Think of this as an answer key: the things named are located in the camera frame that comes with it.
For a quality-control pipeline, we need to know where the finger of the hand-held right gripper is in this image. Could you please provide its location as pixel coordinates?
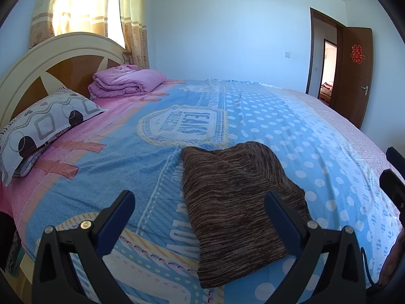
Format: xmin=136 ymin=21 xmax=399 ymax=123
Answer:
xmin=386 ymin=146 xmax=405 ymax=168
xmin=379 ymin=169 xmax=405 ymax=208

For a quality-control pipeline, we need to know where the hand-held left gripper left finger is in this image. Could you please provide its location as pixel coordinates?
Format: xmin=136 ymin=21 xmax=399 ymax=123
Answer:
xmin=32 ymin=190 xmax=136 ymax=304

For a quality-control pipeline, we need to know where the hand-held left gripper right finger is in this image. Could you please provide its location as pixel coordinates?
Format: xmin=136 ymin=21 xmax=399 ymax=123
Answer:
xmin=264 ymin=191 xmax=368 ymax=304

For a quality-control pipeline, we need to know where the brown knitted sweater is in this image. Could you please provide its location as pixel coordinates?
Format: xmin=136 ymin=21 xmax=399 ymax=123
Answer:
xmin=181 ymin=141 xmax=312 ymax=289

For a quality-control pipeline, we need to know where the person's right forearm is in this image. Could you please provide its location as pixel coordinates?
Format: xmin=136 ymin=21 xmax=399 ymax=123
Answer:
xmin=378 ymin=237 xmax=405 ymax=287

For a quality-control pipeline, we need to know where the dark clothes pile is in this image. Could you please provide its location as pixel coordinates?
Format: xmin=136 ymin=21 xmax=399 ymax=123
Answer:
xmin=0 ymin=211 xmax=24 ymax=276

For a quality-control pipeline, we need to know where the brown wooden door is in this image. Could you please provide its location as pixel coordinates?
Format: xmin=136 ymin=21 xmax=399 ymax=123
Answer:
xmin=335 ymin=27 xmax=374 ymax=130

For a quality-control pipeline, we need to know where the printed blue pink bed sheet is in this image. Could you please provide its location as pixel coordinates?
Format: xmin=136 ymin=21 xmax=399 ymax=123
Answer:
xmin=0 ymin=78 xmax=405 ymax=304

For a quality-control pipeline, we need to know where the sofa behind doorway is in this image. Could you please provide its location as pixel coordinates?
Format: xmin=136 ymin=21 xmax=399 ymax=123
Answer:
xmin=319 ymin=82 xmax=334 ymax=102

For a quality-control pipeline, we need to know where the red paper door decoration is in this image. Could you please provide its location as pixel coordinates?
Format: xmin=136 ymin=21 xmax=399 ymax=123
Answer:
xmin=350 ymin=44 xmax=364 ymax=64

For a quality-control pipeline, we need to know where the grey patterned pillow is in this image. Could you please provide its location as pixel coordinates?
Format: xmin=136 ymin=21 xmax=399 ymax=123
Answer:
xmin=0 ymin=87 xmax=108 ymax=187

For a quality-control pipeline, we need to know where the folded pink blanket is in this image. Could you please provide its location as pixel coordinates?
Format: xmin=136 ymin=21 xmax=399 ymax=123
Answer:
xmin=88 ymin=64 xmax=167 ymax=99

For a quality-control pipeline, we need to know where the cream wooden headboard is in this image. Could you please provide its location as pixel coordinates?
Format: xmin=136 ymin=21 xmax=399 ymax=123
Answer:
xmin=0 ymin=32 xmax=127 ymax=130

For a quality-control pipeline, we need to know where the yellow patterned curtain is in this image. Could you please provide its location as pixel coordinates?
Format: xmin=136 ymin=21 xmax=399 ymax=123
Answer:
xmin=29 ymin=0 xmax=111 ymax=49
xmin=118 ymin=0 xmax=150 ymax=70

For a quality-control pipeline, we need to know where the black cable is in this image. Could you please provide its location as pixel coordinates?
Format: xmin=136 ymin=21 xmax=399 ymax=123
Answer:
xmin=361 ymin=247 xmax=380 ymax=292

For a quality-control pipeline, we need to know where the brown door frame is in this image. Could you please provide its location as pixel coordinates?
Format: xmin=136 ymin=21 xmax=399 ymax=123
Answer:
xmin=305 ymin=7 xmax=348 ymax=102

